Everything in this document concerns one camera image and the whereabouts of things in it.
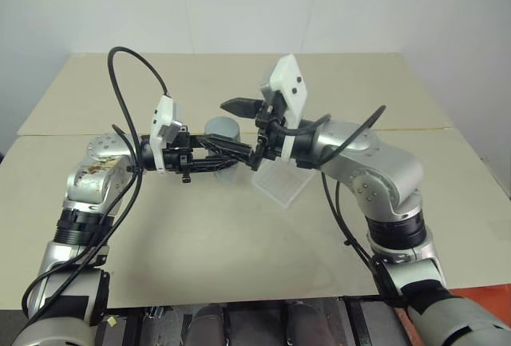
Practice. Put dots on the clear plastic box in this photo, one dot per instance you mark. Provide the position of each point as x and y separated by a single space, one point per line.
281 184

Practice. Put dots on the small cream cube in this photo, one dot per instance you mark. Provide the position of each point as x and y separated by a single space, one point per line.
113 320

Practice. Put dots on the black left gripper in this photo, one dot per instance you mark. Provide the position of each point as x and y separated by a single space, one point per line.
176 158

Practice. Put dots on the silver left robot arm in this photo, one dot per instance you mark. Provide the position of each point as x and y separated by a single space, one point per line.
89 180

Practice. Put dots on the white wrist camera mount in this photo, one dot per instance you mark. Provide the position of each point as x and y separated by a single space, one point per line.
163 122
288 82

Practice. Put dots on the dark rounded shape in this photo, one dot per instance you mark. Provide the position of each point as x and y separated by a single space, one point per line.
159 324
207 324
301 322

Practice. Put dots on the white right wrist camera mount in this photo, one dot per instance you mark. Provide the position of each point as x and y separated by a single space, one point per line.
288 82

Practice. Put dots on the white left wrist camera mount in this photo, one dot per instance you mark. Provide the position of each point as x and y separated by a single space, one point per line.
163 122

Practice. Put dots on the translucent plastic jar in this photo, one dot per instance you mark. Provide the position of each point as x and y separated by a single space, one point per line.
226 175

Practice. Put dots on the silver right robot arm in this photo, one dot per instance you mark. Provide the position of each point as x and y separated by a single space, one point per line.
383 162

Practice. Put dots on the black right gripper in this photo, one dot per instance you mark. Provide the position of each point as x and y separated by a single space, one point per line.
270 138

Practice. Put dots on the black metal frame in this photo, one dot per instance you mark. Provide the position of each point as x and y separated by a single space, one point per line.
365 320

